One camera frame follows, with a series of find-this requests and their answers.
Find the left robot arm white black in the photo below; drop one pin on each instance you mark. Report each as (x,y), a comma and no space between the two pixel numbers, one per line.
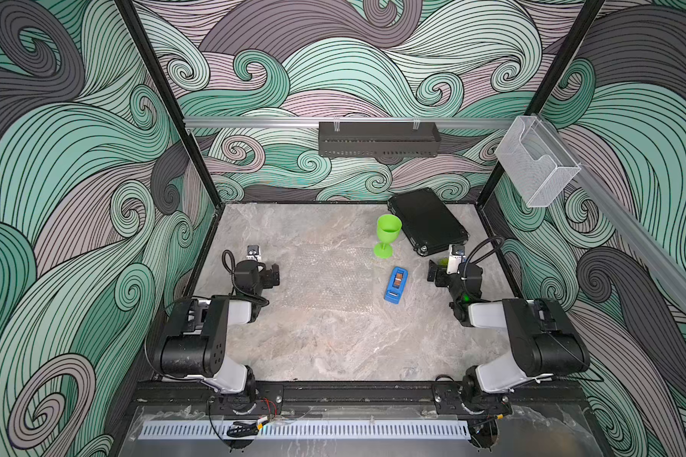
(192,346)

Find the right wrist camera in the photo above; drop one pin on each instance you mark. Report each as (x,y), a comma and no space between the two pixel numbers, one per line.
(457,255)

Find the aluminium rail right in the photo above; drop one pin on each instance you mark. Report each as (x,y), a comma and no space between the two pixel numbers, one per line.
(637,176)

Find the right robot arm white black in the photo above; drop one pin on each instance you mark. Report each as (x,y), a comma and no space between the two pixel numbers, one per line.
(543,342)

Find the aluminium rail back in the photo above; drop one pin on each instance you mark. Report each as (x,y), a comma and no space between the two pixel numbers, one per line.
(296,122)

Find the white slotted cable duct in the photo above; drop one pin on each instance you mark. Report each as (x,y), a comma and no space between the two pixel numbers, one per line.
(316,429)

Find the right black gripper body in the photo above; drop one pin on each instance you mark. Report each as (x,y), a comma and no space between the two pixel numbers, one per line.
(437,272)

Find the aluminium rail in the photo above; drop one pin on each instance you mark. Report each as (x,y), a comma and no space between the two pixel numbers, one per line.
(296,122)
(637,176)

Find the clear plastic wall bin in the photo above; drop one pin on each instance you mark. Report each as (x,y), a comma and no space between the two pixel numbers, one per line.
(536,160)

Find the green plastic wine glass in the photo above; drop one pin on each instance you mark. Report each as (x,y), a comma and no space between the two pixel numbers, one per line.
(388,229)

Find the blue tape dispenser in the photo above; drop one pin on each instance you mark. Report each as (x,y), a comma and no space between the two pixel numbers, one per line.
(396,285)

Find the black flat case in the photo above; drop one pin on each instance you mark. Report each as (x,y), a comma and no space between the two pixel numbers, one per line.
(427,223)

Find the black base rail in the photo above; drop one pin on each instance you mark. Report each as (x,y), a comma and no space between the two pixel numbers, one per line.
(404,393)

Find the black wall tray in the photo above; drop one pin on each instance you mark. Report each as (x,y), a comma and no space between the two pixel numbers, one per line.
(380,140)

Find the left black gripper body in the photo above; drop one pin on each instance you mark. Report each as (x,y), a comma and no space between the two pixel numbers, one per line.
(268,274)

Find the clear bubble wrap sheet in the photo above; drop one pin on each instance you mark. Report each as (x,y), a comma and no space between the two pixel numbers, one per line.
(321,277)

